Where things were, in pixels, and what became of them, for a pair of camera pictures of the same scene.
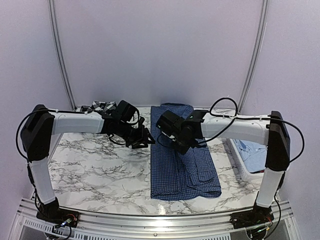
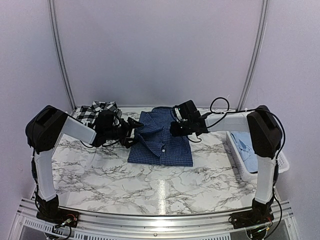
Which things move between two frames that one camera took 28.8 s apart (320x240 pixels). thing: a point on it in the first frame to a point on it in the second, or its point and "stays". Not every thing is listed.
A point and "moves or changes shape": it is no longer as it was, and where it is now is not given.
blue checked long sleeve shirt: x=175 y=176 moves or changes shape
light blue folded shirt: x=253 y=154 stays
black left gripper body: x=134 y=138 to x=125 y=132
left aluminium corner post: x=59 y=53 stays
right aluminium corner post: x=263 y=21 stays
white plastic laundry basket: x=239 y=162 stays
